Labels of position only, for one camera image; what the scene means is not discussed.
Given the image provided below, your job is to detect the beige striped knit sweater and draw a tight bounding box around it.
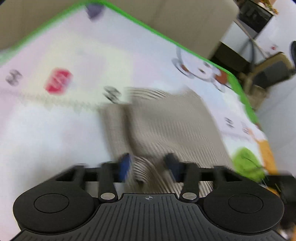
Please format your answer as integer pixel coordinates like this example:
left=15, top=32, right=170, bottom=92
left=101, top=88, right=233, bottom=194

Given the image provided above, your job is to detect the cartoon play mat green border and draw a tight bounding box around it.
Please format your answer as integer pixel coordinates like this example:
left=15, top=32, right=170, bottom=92
left=1, top=1, right=271, bottom=240

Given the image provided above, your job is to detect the black and tan office chair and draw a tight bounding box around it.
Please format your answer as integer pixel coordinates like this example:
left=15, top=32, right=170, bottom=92
left=238, top=40, right=295, bottom=110

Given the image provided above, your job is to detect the white desk with black legs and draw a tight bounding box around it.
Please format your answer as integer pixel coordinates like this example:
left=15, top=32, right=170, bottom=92
left=210, top=20, right=267, bottom=74

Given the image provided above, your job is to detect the beige padded headboard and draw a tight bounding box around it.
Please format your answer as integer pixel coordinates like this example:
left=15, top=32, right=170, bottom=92
left=1, top=0, right=239, bottom=59

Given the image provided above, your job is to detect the black microwave on shelf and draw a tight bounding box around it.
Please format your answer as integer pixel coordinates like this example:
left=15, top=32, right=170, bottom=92
left=237, top=1, right=273, bottom=34

